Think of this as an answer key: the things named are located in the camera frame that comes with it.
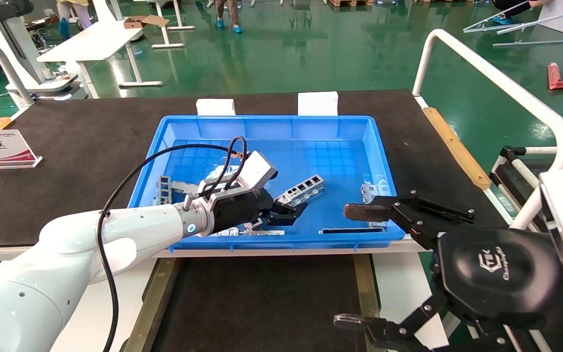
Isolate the white tube railing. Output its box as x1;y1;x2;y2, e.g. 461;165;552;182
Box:
411;29;563;230

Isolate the person in yellow coat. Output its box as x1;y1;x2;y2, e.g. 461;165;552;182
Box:
57;0;91;40

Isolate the grey curved tube railing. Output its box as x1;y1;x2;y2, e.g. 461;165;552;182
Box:
0;39;35;109

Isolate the long silver metal part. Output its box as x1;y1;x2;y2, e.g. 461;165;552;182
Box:
213;227;284;237

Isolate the black container with brass edges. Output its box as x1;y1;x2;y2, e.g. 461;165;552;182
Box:
125;254;385;352

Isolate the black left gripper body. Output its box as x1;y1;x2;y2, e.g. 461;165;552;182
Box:
209;187;275;236

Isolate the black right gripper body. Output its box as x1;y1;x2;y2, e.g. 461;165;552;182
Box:
431;224;563;339

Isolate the silver notched metal part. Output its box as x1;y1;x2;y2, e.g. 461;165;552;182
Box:
361;184;390;228

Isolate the person with blue shoe covers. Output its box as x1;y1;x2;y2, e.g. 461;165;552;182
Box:
215;0;243;34

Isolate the crouching person in black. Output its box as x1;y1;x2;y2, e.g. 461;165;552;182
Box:
493;0;551;25

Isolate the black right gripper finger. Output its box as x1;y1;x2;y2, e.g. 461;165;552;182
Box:
344;191;476;250
333;292;524;352

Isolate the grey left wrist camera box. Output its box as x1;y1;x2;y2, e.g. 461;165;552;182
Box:
197;151;279;206

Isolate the black cart with white tube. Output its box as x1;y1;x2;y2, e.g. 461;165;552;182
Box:
489;146;563;220

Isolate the open cardboard box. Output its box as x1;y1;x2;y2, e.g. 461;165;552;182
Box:
124;15;170;29

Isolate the small white foam block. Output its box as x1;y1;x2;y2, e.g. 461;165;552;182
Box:
196;99;237;117

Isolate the large white foam block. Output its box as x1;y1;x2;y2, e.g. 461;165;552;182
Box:
298;92;339;117

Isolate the blue plastic bin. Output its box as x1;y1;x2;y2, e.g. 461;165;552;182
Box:
118;115;405;252

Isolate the aluminium rail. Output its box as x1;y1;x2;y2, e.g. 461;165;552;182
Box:
493;37;563;47
463;2;526;33
494;7;563;35

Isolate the grey ladder-shaped metal part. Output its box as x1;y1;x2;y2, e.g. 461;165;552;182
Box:
158;176;172;206

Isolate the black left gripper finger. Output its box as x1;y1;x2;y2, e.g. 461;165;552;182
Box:
267;203;309;227
268;198;294;216

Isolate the white table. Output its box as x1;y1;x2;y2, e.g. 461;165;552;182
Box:
37;20;165;99

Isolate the white machine column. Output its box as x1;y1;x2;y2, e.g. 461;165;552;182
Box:
0;0;87;106

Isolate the black felt table mat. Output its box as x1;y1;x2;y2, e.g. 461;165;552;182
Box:
0;89;514;247

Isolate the long wooden strip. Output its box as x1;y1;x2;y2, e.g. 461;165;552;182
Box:
423;108;491;190

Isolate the white table frame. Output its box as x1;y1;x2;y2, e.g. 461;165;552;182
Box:
134;0;196;49

